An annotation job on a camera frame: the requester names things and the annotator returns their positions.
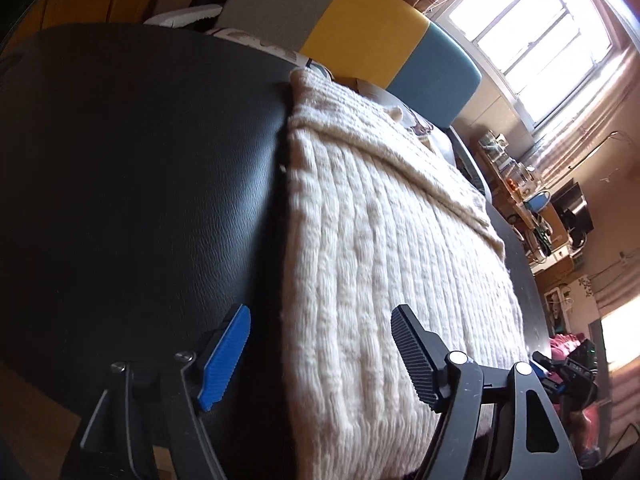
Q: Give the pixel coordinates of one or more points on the geometric print cushion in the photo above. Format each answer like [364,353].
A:
[250,40]

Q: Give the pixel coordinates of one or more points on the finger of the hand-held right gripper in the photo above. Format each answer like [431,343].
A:
[542,366]

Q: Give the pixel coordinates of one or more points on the pink ruffled blanket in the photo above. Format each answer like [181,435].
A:
[565,346]

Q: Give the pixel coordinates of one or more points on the cream knit sweater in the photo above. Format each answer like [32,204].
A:
[375,260]

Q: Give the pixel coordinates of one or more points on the wooden shelf with jars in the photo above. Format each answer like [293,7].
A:
[492,145]

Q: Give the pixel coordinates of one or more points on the black monitor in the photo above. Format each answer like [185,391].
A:
[572,207]

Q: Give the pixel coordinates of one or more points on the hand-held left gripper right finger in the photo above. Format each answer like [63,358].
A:
[415,360]

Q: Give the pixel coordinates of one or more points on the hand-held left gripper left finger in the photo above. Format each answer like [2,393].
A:
[225,360]

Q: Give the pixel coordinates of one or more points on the white cabinet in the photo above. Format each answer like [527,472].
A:
[562,305]

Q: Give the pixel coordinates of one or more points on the grey yellow blue sofa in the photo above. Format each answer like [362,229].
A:
[360,25]

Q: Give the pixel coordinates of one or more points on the blue chair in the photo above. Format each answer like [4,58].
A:
[537,202]

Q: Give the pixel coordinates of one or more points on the wooden side desk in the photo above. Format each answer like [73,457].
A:
[520,220]

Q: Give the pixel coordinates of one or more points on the barred window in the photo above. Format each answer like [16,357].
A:
[525,35]

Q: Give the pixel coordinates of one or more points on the deer print cushion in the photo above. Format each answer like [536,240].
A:
[417,125]

